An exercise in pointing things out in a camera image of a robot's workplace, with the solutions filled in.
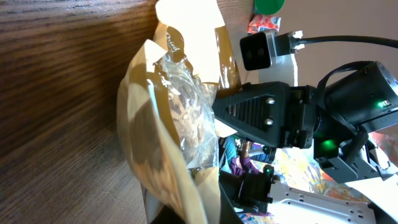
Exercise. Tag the brown white snack bag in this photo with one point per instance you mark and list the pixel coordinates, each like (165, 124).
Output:
(165, 120)

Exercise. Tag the red tissue pack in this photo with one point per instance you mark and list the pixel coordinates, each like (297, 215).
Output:
(262, 22)

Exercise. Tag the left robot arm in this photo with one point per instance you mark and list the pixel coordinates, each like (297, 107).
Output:
(262, 194)

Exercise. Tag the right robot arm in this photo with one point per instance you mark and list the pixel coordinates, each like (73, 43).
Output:
(334, 120)

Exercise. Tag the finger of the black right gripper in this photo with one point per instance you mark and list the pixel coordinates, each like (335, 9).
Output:
(257, 112)

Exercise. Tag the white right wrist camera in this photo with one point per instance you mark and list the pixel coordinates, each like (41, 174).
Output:
(269, 57)

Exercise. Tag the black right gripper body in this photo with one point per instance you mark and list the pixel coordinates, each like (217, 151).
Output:
(302, 116)

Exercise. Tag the green lid jar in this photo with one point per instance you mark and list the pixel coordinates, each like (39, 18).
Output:
(268, 7)

